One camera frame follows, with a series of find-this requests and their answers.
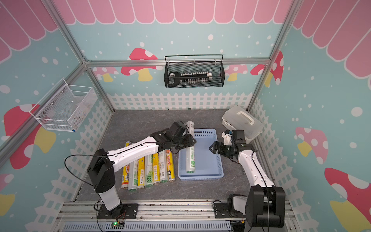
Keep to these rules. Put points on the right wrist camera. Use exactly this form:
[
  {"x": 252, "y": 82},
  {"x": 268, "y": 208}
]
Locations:
[{"x": 227, "y": 137}]

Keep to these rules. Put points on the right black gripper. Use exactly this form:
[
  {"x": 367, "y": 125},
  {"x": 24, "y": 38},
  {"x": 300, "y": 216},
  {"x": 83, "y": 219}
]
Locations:
[{"x": 221, "y": 151}]

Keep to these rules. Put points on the blue plastic basket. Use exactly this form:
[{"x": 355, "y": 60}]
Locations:
[{"x": 208, "y": 166}]

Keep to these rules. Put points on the black wire wall basket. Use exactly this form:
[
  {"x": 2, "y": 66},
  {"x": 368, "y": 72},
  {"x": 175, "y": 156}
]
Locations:
[{"x": 194, "y": 71}]

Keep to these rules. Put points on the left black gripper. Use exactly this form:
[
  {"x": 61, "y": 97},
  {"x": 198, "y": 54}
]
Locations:
[{"x": 190, "y": 141}]

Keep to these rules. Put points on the white plastic storage box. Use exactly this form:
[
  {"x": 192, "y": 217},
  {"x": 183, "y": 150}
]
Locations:
[{"x": 237, "y": 118}]

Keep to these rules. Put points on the small green circuit board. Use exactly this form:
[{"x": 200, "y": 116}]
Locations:
[{"x": 117, "y": 225}]

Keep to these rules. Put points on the yellow red wrap roll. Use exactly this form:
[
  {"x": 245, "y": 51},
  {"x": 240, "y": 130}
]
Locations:
[{"x": 170, "y": 166}]

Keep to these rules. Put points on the white wire wall basket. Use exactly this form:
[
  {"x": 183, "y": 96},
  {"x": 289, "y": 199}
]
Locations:
[{"x": 64, "y": 107}]

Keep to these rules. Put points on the clear white wrap roll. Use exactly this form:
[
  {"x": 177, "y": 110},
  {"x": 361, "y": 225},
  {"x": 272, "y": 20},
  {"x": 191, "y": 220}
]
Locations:
[{"x": 163, "y": 171}]

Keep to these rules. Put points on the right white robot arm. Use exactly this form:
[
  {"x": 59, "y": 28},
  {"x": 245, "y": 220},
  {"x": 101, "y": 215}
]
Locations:
[{"x": 264, "y": 206}]

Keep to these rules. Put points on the black socket wrench set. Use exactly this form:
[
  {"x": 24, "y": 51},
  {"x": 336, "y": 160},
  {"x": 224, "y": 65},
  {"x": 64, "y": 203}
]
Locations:
[{"x": 176, "y": 79}]

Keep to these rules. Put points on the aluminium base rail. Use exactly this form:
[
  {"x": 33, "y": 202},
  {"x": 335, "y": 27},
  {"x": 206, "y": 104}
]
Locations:
[{"x": 162, "y": 216}]

